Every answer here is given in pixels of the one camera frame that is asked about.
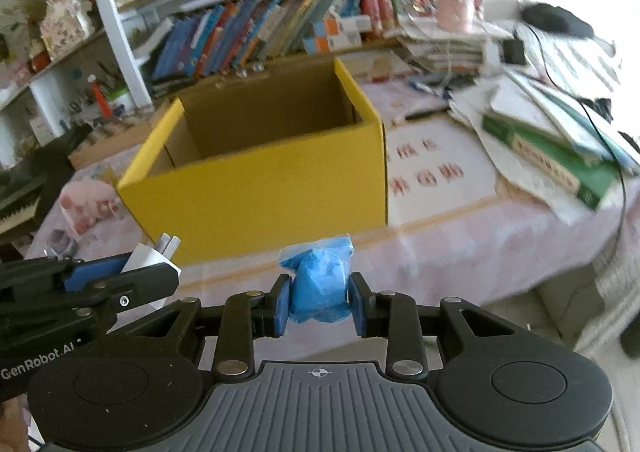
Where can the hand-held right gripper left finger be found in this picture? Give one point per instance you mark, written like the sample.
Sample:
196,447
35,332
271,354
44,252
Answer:
282,307

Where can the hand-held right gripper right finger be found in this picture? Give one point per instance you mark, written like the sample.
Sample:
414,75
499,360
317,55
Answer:
356,307

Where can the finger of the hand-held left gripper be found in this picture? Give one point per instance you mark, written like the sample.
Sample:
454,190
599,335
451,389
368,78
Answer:
145,282
95,272

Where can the white charger plug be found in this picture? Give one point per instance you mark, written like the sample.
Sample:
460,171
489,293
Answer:
146,257

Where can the blue plastic packet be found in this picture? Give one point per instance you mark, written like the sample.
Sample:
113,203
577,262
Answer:
317,277

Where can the pink plush pig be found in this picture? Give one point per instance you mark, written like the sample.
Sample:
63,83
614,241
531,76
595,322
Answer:
85,204

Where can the yellow cardboard box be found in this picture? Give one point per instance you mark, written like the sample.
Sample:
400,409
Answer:
260,192

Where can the pink checked cloth desktop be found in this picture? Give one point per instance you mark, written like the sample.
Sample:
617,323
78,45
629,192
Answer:
450,247

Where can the small grey object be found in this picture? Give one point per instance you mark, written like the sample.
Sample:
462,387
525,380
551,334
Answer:
62,243

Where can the piano keyboard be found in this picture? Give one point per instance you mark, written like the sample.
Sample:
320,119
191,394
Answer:
20,204

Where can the wooden chess board box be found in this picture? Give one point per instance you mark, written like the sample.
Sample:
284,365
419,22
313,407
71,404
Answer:
100,149

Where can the cream printed desk mat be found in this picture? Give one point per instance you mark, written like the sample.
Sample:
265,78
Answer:
442,204

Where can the white tub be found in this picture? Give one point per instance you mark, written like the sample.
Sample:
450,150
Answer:
121,102

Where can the black pen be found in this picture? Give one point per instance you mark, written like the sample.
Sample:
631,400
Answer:
426,114

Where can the green book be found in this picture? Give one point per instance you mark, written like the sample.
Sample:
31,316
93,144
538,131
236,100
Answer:
545,157

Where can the floral gift box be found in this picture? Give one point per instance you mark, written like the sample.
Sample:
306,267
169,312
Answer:
67,24

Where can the white bookshelf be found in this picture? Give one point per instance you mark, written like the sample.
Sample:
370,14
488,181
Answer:
115,22

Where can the white knit blanket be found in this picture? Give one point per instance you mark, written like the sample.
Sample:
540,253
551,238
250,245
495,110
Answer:
617,282

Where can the row of colourful books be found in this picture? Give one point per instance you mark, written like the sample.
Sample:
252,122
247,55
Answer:
235,32

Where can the orange white medicine box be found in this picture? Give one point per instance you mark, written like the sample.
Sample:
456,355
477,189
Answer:
345,25
332,42

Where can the pile of papers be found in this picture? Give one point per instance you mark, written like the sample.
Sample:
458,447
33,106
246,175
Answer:
520,92

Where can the black power adapter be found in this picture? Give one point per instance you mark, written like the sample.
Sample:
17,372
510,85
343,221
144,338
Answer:
513,52

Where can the black rounded object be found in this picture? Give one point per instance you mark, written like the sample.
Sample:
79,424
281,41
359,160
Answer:
555,19

